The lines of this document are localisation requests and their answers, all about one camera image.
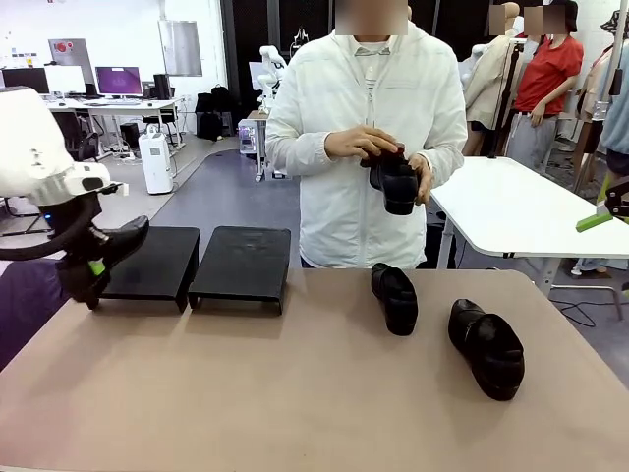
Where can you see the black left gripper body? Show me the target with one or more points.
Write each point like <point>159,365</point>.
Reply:
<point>71,246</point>

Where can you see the black leather dress shoe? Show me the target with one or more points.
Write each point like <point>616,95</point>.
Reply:
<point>125,241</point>
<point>393,295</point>
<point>486,354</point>
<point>400,189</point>

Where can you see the person's left forearm white sleeve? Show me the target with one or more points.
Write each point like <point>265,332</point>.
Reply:
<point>447,167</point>

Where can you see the person's right forearm white sleeve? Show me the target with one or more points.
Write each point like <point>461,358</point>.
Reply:
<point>300,147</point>

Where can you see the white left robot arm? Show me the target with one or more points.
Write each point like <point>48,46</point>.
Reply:
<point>24,137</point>

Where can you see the black shoe stand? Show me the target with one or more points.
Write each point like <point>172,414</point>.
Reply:
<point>245,265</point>
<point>162,265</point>

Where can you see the person's left hand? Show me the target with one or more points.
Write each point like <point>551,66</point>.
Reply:
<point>425,177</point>

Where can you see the person's right hand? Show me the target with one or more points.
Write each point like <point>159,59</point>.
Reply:
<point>354,142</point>

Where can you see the white side table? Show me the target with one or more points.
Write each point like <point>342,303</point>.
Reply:
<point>516,206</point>

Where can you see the black mesh office chair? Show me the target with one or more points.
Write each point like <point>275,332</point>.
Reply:
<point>81,137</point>

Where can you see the white air purifier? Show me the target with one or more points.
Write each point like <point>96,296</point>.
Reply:
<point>156,162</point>

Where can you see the black computer tower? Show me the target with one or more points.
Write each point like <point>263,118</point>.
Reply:
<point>130,135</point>

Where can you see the black tripod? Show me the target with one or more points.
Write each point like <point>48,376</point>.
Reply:
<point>506,98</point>

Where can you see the white office desk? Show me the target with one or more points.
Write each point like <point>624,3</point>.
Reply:
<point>123,104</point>

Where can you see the person in red shirt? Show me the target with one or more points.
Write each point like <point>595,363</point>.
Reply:
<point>548,74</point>

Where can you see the grey metal rack pole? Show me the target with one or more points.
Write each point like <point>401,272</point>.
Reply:
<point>614,59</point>

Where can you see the monitor with white screen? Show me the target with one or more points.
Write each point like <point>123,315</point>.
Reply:
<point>66,78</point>

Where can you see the monitor with purple screen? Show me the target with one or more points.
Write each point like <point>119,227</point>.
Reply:
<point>118,81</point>

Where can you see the black dark monitor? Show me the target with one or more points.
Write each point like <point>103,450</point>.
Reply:
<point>24,78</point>

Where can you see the grey board with red circle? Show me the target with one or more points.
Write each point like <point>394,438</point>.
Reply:
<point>74,51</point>

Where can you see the black bag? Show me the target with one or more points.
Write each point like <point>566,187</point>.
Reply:
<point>213,113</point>

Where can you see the lit computer case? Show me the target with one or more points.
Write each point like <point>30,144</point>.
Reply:
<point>251,138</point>

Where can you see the silver reflective panel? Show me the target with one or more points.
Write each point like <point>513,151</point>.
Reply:
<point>181,49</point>

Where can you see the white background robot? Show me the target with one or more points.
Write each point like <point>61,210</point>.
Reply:
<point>270,59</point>

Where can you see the person in white jacket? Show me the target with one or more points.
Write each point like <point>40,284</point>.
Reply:
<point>324,88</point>

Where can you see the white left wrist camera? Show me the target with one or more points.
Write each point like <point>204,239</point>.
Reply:
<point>118,188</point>

